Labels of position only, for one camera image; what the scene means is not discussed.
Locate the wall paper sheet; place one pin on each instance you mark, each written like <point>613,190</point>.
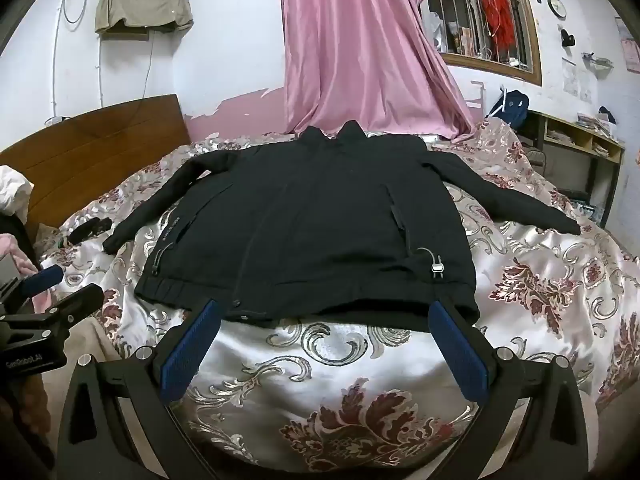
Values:
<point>576,79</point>

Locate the wooden shelf desk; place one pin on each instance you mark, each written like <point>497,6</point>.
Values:
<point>570,127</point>

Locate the black jacket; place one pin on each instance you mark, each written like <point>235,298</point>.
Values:
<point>310,220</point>

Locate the small wall rack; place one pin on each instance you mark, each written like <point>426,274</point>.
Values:
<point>597,60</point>

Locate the barred window with wooden frame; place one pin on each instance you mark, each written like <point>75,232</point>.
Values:
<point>530,35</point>

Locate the black wall hook item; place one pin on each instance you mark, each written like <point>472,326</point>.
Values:
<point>567,38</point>

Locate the floral satin bed cover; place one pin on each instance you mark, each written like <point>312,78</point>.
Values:
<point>350,370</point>

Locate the wall calendar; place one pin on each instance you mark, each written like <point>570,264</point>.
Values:
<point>631,45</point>

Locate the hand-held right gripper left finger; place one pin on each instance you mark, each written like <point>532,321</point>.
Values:
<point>190,350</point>

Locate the blue backpack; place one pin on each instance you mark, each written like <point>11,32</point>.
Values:
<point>512,107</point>

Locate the cloth-covered wall unit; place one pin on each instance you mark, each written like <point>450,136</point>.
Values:
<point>145,2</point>

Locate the pink curtain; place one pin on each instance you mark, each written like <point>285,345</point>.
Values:
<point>350,35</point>

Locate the wooden headboard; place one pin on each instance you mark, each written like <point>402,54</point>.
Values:
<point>100,140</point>

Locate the round wall clock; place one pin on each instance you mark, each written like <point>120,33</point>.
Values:
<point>556,6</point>

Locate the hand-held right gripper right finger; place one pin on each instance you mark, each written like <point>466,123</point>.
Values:
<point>460,355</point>

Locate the red hanging cloth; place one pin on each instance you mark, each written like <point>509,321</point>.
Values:
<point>500,15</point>

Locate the pink cloth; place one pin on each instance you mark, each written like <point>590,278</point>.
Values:
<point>20,260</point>

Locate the black remote control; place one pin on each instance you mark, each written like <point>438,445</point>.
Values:
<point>87,230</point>

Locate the white pillow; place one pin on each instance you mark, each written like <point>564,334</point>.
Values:
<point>15,187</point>

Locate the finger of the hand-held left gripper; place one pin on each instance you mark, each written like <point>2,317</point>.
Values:
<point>42,277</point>
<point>80,302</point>

